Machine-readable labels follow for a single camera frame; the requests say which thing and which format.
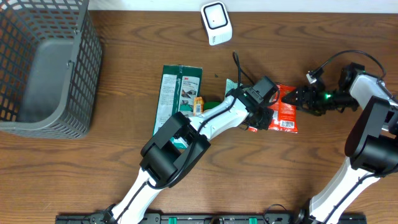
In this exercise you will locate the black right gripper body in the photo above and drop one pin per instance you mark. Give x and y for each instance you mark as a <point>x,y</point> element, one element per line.
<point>320,101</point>

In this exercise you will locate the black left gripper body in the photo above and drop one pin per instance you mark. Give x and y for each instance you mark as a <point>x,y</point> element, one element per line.
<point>264,122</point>

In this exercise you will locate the red snack packet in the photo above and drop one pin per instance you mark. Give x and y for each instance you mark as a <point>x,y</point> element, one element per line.
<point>284,117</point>

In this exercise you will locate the light teal wipes pack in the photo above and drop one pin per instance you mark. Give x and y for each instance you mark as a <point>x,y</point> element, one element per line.
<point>231,87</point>

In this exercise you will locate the green lid jar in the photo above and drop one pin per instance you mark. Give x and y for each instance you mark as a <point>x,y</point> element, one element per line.
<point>210,105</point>

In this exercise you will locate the small orange white carton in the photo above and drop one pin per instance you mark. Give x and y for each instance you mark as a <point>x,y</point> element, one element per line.
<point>198,105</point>

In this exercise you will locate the green white packet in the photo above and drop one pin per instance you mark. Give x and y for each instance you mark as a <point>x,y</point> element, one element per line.
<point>180,85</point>

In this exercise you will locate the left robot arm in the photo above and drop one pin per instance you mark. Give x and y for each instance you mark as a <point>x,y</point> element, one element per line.
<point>179,144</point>

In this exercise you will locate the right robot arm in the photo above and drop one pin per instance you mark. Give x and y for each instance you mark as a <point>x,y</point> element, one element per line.
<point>371,146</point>

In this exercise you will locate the white barcode scanner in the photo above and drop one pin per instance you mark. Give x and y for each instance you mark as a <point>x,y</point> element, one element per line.
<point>216,23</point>

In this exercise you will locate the grey plastic mesh basket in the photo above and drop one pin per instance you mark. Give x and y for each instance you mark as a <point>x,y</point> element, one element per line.
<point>50,65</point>

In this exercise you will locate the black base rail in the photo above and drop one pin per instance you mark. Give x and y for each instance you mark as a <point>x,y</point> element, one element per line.
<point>156,218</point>

